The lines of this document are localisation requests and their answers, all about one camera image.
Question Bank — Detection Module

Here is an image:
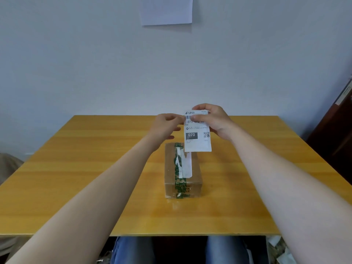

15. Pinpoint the person's right hand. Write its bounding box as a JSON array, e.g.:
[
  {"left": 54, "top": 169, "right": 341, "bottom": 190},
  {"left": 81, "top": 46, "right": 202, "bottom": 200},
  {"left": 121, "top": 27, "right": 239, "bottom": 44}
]
[{"left": 190, "top": 104, "right": 240, "bottom": 141}]

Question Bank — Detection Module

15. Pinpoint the person's left hand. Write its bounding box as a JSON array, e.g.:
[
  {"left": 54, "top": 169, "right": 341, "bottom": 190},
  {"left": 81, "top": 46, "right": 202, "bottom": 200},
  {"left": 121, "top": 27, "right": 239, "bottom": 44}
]
[{"left": 148, "top": 113, "right": 186, "bottom": 146}]

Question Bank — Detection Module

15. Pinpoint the white shipping label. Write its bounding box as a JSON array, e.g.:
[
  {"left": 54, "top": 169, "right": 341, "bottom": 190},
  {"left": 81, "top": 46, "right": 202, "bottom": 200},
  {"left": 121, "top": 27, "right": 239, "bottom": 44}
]
[{"left": 183, "top": 110, "right": 212, "bottom": 153}]

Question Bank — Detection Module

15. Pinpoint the person's right forearm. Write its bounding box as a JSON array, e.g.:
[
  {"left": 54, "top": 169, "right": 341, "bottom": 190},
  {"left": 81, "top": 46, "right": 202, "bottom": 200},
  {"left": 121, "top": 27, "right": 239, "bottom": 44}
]
[{"left": 227, "top": 127, "right": 352, "bottom": 264}]

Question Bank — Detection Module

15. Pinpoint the person's left forearm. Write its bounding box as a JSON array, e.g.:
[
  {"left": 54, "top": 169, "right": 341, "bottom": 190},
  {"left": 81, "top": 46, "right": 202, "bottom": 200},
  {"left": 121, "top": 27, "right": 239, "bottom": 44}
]
[{"left": 5, "top": 135, "right": 166, "bottom": 264}]

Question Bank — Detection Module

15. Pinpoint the white paper strip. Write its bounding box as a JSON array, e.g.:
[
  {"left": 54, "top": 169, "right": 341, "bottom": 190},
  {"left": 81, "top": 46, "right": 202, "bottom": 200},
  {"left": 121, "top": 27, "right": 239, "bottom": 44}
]
[{"left": 176, "top": 147, "right": 193, "bottom": 179}]

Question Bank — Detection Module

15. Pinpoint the brown cardboard box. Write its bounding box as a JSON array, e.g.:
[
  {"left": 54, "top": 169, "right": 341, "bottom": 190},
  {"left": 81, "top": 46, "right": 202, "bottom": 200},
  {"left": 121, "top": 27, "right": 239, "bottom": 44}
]
[{"left": 164, "top": 142, "right": 203, "bottom": 200}]

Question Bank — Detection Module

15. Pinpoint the green printed packing tape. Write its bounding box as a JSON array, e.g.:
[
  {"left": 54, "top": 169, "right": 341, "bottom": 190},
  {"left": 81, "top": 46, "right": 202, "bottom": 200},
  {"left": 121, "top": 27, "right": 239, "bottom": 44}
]
[{"left": 173, "top": 143, "right": 191, "bottom": 199}]

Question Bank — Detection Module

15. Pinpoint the white paper sheet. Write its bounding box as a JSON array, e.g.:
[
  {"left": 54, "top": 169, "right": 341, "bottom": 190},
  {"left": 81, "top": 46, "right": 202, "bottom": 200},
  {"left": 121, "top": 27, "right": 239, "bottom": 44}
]
[{"left": 140, "top": 0, "right": 194, "bottom": 27}]

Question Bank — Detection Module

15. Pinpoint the person's right leg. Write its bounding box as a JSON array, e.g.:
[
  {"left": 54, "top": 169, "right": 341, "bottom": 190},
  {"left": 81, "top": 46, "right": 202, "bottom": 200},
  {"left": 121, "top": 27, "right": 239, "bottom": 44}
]
[{"left": 205, "top": 236, "right": 250, "bottom": 264}]

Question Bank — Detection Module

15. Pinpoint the person's leg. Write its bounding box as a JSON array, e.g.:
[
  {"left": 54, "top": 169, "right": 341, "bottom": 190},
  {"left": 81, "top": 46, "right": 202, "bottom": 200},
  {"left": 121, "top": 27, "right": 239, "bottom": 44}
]
[
  {"left": 205, "top": 236, "right": 250, "bottom": 264},
  {"left": 111, "top": 236, "right": 158, "bottom": 264}
]

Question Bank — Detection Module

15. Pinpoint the dark brown wooden door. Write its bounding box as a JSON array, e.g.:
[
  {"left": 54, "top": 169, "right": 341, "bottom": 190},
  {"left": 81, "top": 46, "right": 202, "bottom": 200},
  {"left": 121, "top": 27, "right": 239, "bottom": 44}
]
[{"left": 306, "top": 78, "right": 352, "bottom": 188}]

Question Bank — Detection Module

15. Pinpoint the person's left leg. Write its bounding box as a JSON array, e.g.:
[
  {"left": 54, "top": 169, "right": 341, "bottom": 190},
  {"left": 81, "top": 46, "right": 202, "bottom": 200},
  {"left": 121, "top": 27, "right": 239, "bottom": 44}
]
[{"left": 111, "top": 236, "right": 158, "bottom": 264}]

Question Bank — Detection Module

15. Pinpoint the pile of paper scraps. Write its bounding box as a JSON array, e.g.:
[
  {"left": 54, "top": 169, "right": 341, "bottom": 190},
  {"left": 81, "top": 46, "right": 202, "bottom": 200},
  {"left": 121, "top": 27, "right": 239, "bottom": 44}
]
[{"left": 267, "top": 235, "right": 297, "bottom": 264}]

